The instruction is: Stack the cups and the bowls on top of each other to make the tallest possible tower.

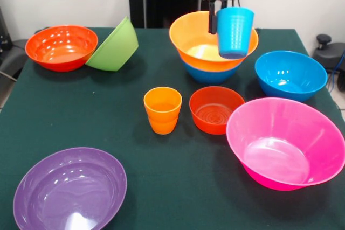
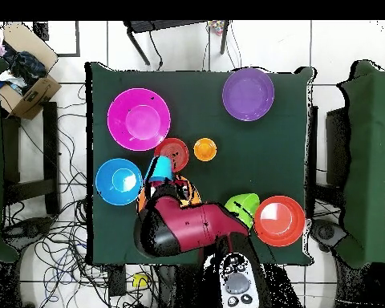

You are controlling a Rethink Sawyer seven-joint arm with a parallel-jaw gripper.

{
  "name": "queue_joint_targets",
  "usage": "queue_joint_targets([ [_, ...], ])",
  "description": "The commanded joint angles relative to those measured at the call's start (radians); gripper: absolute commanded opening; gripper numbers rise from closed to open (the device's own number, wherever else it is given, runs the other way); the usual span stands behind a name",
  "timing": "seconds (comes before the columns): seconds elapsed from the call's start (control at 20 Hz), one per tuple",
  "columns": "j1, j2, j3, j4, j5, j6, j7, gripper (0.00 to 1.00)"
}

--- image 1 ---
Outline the blue cup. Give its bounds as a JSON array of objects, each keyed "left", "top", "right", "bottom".
[{"left": 216, "top": 6, "right": 255, "bottom": 60}]

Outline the large orange bowl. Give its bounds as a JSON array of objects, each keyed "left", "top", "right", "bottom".
[{"left": 169, "top": 11, "right": 259, "bottom": 72}]

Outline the blue cone-shaped bowl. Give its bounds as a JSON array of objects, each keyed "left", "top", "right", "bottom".
[{"left": 180, "top": 57, "right": 243, "bottom": 85}]

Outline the green bowl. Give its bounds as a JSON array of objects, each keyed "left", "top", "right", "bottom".
[{"left": 85, "top": 16, "right": 140, "bottom": 72}]

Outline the large red-orange bowl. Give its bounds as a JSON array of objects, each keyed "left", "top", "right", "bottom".
[{"left": 25, "top": 25, "right": 99, "bottom": 73}]

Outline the blue round bowl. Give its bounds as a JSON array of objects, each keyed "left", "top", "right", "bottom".
[{"left": 254, "top": 50, "right": 328, "bottom": 102}]

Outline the orange cup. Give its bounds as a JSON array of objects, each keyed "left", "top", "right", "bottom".
[
  {"left": 143, "top": 86, "right": 183, "bottom": 123},
  {"left": 148, "top": 115, "right": 178, "bottom": 135}
]

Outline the small red bowl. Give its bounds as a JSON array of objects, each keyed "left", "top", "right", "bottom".
[{"left": 189, "top": 86, "right": 245, "bottom": 135}]

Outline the pink bowl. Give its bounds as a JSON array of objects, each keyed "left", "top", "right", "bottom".
[{"left": 225, "top": 97, "right": 345, "bottom": 191}]

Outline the dark green table cloth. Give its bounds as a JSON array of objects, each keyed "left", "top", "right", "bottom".
[{"left": 0, "top": 27, "right": 345, "bottom": 230}]

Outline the black equipment box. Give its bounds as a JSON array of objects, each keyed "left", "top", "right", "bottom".
[{"left": 0, "top": 8, "right": 12, "bottom": 52}]

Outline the purple bowl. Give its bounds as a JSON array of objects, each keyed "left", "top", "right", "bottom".
[{"left": 12, "top": 147, "right": 128, "bottom": 230}]

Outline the black pedestal foot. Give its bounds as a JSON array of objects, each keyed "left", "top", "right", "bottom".
[
  {"left": 312, "top": 34, "right": 345, "bottom": 74},
  {"left": 0, "top": 38, "right": 30, "bottom": 85}
]

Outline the blue cable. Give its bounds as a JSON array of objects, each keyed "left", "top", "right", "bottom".
[{"left": 327, "top": 51, "right": 345, "bottom": 92}]

